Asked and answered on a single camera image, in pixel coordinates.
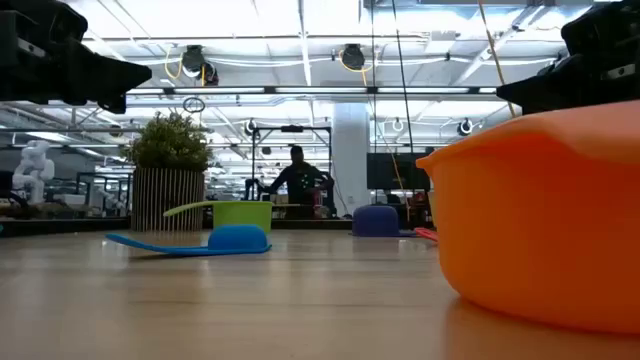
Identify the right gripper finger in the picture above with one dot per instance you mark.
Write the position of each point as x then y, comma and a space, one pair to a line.
545, 87
525, 106

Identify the person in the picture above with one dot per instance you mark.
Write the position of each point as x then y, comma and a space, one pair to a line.
300, 185

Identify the dark blue measuring cup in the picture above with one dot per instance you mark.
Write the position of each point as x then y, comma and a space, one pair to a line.
375, 220

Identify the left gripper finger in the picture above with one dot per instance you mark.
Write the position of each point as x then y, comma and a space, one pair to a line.
110, 77
115, 104

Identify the white building column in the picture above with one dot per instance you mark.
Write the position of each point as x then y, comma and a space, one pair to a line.
350, 160

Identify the white robot figure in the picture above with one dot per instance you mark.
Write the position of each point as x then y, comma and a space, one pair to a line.
32, 170

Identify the potted plant in slatted pot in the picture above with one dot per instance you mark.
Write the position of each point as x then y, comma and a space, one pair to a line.
167, 200

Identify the small medium blue measuring cup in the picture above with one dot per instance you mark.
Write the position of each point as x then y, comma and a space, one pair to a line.
237, 239

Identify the long LED light bar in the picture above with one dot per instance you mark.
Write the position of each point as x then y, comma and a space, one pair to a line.
320, 90

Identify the green measuring cup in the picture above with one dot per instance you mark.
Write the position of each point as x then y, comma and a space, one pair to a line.
242, 215

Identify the black background frame rig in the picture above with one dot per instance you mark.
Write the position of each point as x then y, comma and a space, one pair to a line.
292, 128

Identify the red measuring cup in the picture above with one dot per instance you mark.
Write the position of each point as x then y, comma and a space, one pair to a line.
426, 233

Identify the black aluminium table frame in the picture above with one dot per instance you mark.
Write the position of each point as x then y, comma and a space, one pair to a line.
60, 226

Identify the orange plastic basket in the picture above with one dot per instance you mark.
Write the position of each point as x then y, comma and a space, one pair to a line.
540, 215

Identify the black monitor screen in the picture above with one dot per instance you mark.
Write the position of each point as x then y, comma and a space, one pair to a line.
397, 172

